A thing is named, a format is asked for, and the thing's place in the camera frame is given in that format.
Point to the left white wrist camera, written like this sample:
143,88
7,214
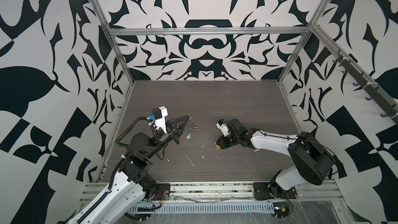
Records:
157,118

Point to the large wire keyring red sleeve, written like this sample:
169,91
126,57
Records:
192,125

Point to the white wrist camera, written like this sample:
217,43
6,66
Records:
222,126
157,118

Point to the green lit circuit board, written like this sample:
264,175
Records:
283,210

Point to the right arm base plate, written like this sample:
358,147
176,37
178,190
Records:
267,191

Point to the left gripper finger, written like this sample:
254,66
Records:
180,129
182,120

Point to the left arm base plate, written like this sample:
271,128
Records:
159,192

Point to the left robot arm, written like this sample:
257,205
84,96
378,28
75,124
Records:
131,188

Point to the black wall hook rack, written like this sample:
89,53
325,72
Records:
365,82

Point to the white slotted cable duct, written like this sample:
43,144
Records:
205,208

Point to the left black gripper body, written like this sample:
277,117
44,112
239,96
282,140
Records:
171,130

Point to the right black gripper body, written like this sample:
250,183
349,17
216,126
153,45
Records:
229,140

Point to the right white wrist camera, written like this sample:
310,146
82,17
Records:
222,126

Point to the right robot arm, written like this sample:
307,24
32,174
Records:
312,162

